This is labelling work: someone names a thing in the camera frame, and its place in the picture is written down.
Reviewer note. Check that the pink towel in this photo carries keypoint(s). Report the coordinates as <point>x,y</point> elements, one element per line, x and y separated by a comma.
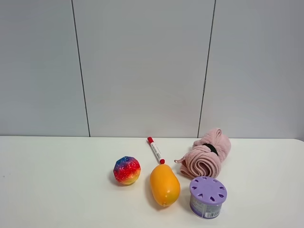
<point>206,155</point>

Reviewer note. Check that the red capped white marker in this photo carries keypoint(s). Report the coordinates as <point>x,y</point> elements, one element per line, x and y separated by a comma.
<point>155,150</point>

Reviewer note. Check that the rainbow speckled ball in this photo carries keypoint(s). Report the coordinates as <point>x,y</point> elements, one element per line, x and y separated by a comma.
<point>127,170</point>

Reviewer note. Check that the orange mango toy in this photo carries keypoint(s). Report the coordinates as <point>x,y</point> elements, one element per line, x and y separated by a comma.
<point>165,186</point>

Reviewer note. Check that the purple lidded air freshener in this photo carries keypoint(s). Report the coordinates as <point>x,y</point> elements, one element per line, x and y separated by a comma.
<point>207,195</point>

